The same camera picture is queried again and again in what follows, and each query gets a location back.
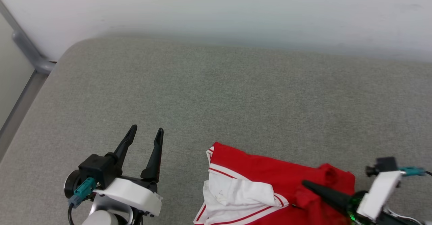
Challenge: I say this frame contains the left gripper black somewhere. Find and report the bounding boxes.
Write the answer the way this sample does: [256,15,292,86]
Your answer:
[65,125,164,198]

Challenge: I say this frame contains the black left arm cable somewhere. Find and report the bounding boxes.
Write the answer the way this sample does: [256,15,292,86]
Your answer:
[67,203,76,225]

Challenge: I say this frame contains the teal left camera connector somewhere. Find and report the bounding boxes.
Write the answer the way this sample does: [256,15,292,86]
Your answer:
[68,177,97,208]

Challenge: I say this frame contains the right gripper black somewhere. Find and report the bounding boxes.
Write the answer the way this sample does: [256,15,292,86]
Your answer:
[302,180,375,225]

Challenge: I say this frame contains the teal camera connector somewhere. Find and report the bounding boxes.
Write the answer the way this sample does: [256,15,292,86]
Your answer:
[68,177,97,208]
[399,167,426,177]

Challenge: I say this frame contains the red and white jersey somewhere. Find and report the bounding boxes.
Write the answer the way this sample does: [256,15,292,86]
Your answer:
[193,142,356,225]

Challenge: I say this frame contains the grey metal rail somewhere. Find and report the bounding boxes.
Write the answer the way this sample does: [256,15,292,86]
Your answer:
[0,71,49,161]

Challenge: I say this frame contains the teal right camera connector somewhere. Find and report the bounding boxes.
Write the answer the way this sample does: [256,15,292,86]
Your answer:
[399,167,426,177]

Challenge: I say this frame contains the grey fabric sofa cushion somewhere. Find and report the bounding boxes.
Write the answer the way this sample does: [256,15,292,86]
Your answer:
[0,36,432,225]

